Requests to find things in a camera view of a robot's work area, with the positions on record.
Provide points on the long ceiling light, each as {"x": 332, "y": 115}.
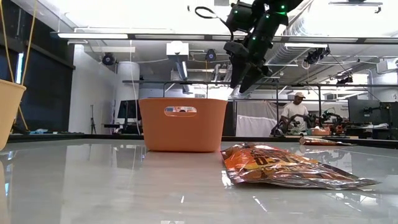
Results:
{"x": 93, "y": 35}

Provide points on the yellow plastic bin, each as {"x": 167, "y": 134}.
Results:
{"x": 9, "y": 109}

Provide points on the black distant monitor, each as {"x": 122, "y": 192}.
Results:
{"x": 130, "y": 109}

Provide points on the person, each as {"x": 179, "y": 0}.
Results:
{"x": 293, "y": 112}

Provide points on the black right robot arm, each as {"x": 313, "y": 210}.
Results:
{"x": 289, "y": 4}

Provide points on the orange foil spice packet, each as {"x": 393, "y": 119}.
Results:
{"x": 280, "y": 168}

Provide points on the white hanging sheet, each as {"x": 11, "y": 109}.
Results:
{"x": 255, "y": 119}

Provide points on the brown white-label spice packet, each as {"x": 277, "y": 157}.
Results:
{"x": 320, "y": 142}

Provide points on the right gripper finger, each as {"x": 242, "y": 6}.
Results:
{"x": 252, "y": 82}
{"x": 239, "y": 74}

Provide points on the black overhead rail frame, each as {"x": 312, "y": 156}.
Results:
{"x": 149, "y": 82}

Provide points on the white round column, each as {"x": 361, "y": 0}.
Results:
{"x": 127, "y": 81}

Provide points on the black tripod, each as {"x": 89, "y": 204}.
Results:
{"x": 92, "y": 121}

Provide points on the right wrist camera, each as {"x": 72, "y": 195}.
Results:
{"x": 234, "y": 49}

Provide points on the orange plastic bin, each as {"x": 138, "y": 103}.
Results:
{"x": 183, "y": 133}

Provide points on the white glossy table sheet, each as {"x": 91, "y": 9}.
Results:
{"x": 124, "y": 186}

